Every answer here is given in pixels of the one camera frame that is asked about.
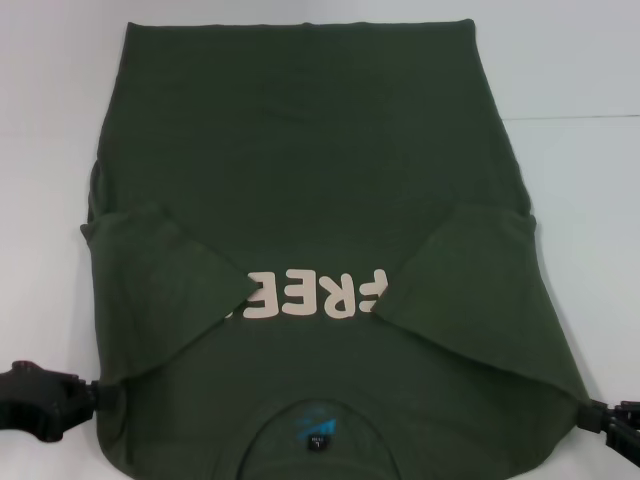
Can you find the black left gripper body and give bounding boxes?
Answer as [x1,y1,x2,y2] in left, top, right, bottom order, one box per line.
[0,358,97,445]

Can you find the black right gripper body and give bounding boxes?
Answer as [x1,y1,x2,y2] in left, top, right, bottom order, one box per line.
[601,398,640,452]

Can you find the dark green FREE t-shirt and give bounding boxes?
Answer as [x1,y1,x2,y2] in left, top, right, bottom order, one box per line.
[79,17,601,480]

